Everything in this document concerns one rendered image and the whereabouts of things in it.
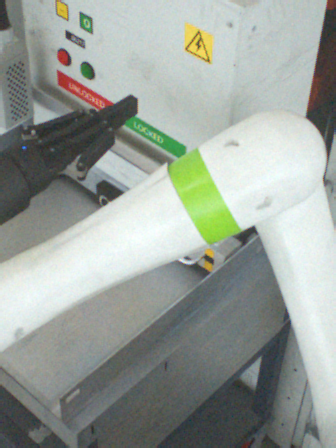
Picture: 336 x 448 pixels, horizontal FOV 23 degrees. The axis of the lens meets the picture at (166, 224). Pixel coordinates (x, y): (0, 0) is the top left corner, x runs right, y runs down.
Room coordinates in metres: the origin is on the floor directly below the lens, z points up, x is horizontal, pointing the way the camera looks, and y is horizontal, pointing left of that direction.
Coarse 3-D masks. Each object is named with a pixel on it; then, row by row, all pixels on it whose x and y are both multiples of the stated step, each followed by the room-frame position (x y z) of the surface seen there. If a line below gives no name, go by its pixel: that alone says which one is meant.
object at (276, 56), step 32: (224, 0) 1.05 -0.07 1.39; (256, 0) 1.05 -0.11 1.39; (288, 0) 1.11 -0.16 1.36; (320, 0) 1.18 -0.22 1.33; (256, 32) 1.05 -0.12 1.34; (288, 32) 1.12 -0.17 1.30; (320, 32) 1.19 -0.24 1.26; (256, 64) 1.06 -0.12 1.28; (288, 64) 1.13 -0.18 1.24; (256, 96) 1.07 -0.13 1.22; (288, 96) 1.14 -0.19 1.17
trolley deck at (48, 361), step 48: (48, 192) 1.23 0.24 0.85; (0, 240) 1.09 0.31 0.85; (144, 288) 0.99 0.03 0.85; (192, 288) 0.99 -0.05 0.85; (240, 288) 1.00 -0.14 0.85; (48, 336) 0.87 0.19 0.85; (96, 336) 0.87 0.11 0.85; (192, 336) 0.88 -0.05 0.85; (48, 384) 0.77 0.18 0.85; (144, 384) 0.79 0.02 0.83; (96, 432) 0.71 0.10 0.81
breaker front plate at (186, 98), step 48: (48, 0) 1.30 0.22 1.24; (96, 0) 1.22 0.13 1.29; (144, 0) 1.15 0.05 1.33; (192, 0) 1.08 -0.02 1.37; (48, 48) 1.30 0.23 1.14; (96, 48) 1.22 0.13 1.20; (144, 48) 1.15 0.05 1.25; (144, 96) 1.14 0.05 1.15; (192, 96) 1.08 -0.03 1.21; (144, 144) 1.14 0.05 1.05; (192, 144) 1.07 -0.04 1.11
